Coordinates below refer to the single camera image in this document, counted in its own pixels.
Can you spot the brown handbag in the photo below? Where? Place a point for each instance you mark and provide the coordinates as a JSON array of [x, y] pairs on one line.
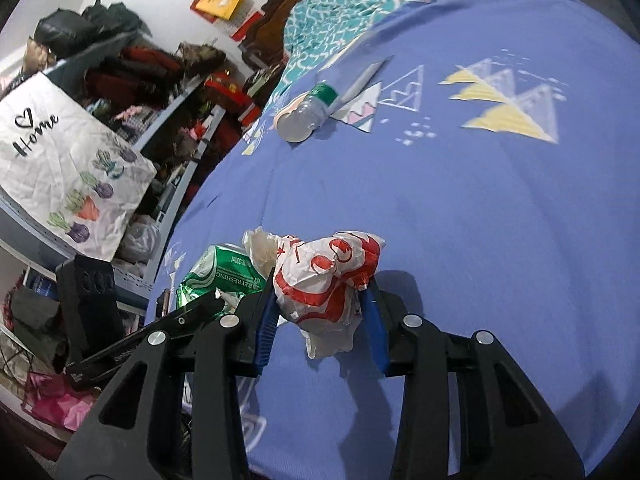
[[200, 55]]

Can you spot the white printed tote bag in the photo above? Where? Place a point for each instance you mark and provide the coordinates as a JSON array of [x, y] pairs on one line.
[[60, 160]]

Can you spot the crumpled white tissue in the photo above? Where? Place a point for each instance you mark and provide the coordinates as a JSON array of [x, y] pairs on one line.
[[260, 250]]

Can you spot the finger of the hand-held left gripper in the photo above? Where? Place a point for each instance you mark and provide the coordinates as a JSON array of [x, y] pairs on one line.
[[195, 309], [161, 305]]

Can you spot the grey metal shelf rack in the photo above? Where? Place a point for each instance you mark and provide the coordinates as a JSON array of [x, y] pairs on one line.
[[167, 110]]

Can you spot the clear bottle green label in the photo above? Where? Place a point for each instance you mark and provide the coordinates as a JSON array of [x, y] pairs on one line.
[[300, 118]]

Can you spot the red gift bag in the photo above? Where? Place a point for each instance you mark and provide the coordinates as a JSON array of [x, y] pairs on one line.
[[226, 86]]

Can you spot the red and white plastic bag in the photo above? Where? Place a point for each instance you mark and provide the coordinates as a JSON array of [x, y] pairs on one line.
[[325, 280]]

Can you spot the red clothes pile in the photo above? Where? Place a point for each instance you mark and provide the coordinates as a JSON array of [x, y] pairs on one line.
[[145, 63]]

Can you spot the teal patterned quilt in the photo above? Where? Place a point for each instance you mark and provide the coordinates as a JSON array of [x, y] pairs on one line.
[[350, 5]]

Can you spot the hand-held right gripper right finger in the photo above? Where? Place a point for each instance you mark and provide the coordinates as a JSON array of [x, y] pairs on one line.
[[376, 332]]

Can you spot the crushed green can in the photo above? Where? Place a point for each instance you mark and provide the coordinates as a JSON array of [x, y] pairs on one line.
[[220, 271]]

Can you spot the red and yellow wall calendar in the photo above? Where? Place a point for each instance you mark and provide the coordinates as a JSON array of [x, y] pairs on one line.
[[220, 1]]

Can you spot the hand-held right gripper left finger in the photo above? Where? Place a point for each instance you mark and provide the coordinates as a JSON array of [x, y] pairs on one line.
[[265, 332]]

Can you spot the grey plastic bag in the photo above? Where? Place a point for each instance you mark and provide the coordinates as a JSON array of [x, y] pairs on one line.
[[137, 240]]

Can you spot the dark bedside table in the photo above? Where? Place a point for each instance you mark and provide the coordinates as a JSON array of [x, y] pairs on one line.
[[262, 82]]

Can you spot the pink plastic bag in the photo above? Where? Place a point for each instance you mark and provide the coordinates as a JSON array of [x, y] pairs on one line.
[[55, 402]]

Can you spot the carved wooden headboard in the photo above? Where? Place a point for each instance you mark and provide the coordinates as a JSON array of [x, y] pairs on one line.
[[280, 7]]

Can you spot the black bag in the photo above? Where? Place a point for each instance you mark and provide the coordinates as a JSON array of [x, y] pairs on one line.
[[65, 31]]

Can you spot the dark bag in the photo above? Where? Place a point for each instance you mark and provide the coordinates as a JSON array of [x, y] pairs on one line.
[[35, 320]]

